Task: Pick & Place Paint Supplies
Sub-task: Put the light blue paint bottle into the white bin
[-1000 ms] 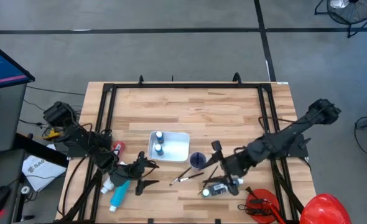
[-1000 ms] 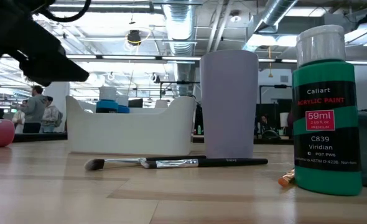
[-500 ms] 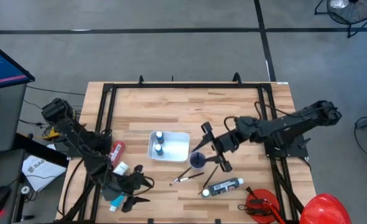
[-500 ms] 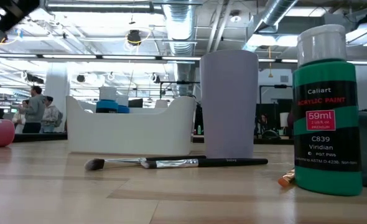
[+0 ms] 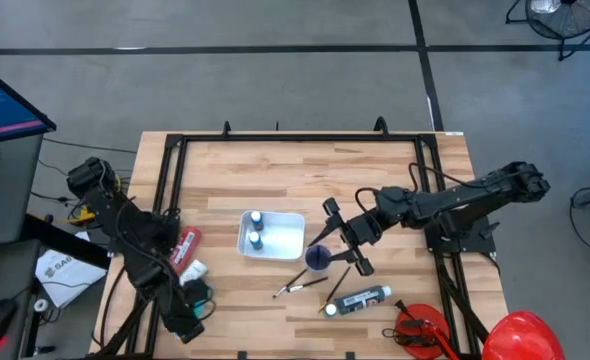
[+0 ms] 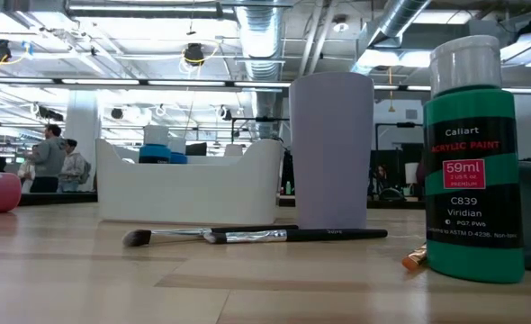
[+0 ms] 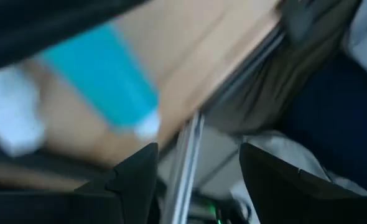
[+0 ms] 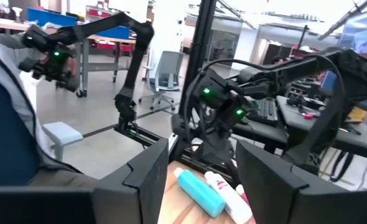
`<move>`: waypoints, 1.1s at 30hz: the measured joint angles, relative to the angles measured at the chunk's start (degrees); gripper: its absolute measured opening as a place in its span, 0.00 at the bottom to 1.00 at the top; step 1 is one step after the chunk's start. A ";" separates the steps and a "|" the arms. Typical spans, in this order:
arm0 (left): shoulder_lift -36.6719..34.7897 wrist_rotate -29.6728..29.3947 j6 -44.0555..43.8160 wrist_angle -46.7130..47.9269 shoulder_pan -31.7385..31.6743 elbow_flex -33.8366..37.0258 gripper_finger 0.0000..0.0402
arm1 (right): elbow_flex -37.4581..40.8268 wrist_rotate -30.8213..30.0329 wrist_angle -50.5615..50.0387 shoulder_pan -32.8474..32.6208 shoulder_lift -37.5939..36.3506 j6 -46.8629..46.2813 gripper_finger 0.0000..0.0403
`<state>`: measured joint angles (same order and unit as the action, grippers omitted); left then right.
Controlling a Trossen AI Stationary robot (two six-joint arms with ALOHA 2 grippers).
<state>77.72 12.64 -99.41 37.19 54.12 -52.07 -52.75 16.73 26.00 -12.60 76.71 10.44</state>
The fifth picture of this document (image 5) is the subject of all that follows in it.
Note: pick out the black floor fan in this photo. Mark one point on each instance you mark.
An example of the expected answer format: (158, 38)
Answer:
(565, 22)

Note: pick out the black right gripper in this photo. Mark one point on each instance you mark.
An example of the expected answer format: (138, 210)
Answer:
(360, 230)

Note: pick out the dark grey paint bottle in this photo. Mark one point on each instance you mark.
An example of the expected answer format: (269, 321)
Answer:
(362, 300)

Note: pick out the white tape roll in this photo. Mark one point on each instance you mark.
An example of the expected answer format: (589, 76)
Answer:
(41, 305)

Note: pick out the black brush fluffy bristles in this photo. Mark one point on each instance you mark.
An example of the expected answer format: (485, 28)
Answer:
(301, 274)

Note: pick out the red hard hat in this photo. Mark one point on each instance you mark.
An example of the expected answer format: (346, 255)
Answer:
(522, 337)

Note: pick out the lilac plastic cup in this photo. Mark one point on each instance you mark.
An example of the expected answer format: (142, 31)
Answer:
(315, 262)

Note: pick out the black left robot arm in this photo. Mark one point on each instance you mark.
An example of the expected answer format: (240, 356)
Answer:
(135, 235)

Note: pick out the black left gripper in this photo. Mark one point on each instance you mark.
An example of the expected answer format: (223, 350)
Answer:
(185, 325)

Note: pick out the white printed box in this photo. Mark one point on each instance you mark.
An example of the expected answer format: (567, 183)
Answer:
(70, 280)

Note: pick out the black brush wide silver ferrule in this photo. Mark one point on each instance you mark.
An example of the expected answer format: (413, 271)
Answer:
(315, 281)

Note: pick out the green Viridian paint bottle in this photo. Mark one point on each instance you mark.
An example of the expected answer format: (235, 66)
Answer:
(330, 309)

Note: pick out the red round disc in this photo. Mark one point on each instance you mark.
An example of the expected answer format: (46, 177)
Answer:
(425, 315)

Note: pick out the computer monitor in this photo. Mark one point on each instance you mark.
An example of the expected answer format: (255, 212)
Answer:
(5, 107)

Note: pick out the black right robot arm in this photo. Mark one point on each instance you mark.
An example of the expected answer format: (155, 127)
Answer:
(455, 200)

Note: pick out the white paint tube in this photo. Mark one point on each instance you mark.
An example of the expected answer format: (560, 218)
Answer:
(193, 271)

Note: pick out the black clamp hook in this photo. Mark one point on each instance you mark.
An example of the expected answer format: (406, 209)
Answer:
(226, 128)
(381, 125)

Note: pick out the white plastic bin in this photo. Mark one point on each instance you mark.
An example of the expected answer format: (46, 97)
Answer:
(282, 235)

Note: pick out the small blue paint bottle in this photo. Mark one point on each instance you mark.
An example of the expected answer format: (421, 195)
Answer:
(255, 240)
(256, 218)

